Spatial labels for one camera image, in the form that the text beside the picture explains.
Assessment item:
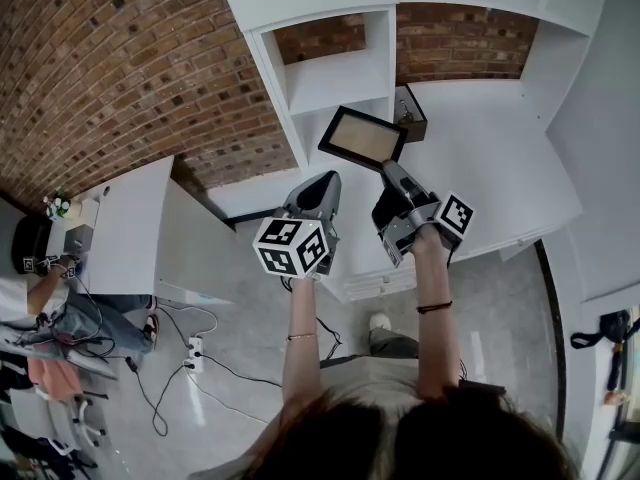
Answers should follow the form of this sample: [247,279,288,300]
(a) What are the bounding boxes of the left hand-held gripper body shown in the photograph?
[252,207,343,282]

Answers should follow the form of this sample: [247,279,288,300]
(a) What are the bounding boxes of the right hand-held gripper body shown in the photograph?
[381,187,475,270]

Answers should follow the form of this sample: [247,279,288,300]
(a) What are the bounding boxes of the black framed picture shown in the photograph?
[317,104,409,173]

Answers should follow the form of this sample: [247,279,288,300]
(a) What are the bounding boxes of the person's right forearm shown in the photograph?
[413,255,461,402]

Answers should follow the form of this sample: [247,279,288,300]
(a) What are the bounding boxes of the person's left forearm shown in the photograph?
[281,277,321,409]

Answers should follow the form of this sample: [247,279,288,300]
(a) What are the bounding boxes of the white shelf desk unit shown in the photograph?
[207,0,611,304]

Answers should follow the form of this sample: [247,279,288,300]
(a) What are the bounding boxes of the white side desk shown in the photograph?
[74,155,236,304]

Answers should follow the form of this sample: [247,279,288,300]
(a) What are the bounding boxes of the person's right hand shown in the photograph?
[411,224,450,260]

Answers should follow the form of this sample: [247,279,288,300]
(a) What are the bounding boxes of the dark brown open box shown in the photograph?
[392,83,429,144]

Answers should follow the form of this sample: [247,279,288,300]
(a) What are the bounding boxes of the black wrist band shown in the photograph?
[415,300,454,316]

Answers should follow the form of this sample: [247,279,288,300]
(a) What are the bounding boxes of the person's olive trousers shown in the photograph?
[368,325,420,360]

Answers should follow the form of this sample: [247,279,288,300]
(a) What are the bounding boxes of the white power strip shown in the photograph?
[185,334,207,375]

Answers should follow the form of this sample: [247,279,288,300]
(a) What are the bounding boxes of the person's beige shirt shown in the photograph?
[187,356,426,480]

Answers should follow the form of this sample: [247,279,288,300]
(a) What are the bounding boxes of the small white box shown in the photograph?
[74,199,102,227]

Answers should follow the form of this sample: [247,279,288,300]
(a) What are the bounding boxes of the grey metal box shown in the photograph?
[64,224,97,255]

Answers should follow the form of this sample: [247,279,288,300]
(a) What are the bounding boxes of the dark hanging tool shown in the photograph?
[606,342,627,395]

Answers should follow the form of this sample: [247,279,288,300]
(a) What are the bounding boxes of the small potted flower plant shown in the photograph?
[44,189,74,220]

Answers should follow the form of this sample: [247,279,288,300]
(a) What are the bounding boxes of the pink cloth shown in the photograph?
[27,357,84,402]

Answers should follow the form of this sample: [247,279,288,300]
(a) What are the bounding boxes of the white office chair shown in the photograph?
[9,387,109,457]

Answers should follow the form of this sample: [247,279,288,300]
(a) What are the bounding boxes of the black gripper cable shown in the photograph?
[315,315,343,362]

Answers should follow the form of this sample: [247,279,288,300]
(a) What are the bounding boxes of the looped white cable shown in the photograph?
[154,303,219,342]

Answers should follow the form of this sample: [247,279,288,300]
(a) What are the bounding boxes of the long black power cable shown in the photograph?
[197,352,284,390]

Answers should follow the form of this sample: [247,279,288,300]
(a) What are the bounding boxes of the long white cable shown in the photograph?
[192,372,272,427]

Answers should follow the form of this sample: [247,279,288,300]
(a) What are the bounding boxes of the black strap bag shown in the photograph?
[569,309,634,350]

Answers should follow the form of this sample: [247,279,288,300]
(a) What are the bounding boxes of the black cable with adapter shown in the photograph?
[124,355,201,438]

